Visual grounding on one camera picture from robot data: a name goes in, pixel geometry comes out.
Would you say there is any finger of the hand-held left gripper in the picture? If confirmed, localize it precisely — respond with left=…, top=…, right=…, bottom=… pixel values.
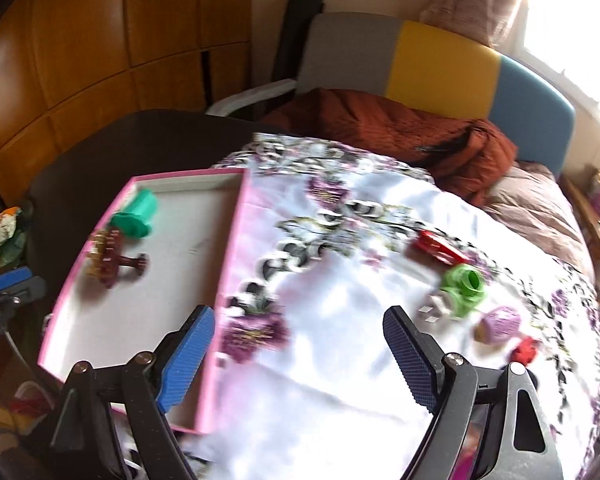
left=0, top=267, right=47, bottom=306

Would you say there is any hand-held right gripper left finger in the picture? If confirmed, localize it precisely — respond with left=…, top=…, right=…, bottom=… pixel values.
left=50, top=304, right=216, bottom=480

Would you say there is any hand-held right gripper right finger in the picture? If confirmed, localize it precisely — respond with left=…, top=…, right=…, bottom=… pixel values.
left=383, top=306, right=566, bottom=480

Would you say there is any red stepped block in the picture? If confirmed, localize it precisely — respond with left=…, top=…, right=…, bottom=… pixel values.
left=510, top=336, right=542, bottom=365

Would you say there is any pink shallow box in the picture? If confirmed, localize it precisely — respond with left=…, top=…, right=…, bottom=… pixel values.
left=37, top=167, right=251, bottom=435

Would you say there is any colourful snack packet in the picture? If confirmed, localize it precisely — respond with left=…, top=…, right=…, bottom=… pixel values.
left=0, top=206, right=28, bottom=273

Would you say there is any small white piece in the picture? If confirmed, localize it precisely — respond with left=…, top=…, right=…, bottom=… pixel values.
left=417, top=295, right=451, bottom=322

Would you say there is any white embroidered floral tablecloth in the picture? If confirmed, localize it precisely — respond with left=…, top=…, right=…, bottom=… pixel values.
left=180, top=132, right=600, bottom=480

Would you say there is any red white bag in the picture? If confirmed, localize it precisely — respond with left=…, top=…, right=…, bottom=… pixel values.
left=10, top=382, right=56, bottom=418

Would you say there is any purple oval patterned block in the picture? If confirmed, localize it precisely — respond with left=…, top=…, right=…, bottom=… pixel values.
left=475, top=306, right=522, bottom=345

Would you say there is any maroon spiky toy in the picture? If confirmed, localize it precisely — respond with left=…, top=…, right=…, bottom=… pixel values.
left=84, top=230, right=150, bottom=288

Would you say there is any green cylinder toy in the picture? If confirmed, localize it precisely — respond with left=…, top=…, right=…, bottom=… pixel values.
left=111, top=189, right=160, bottom=238

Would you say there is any beige pink blanket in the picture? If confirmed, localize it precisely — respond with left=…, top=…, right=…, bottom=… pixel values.
left=482, top=162, right=600, bottom=301

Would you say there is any rust brown quilted jacket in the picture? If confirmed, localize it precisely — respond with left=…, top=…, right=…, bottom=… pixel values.
left=262, top=88, right=518, bottom=206

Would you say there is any wooden wardrobe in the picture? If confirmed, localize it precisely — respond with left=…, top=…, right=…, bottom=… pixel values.
left=0, top=0, right=255, bottom=211

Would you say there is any white chair armrest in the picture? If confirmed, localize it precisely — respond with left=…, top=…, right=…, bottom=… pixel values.
left=205, top=79, right=298, bottom=118

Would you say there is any grey yellow blue headboard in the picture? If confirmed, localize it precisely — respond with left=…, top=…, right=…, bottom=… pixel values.
left=295, top=12, right=576, bottom=176

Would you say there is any bright window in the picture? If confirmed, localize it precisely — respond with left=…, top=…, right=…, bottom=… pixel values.
left=522, top=0, right=600, bottom=106

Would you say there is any light green ring toy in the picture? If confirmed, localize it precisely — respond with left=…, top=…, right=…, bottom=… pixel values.
left=439, top=266, right=485, bottom=318

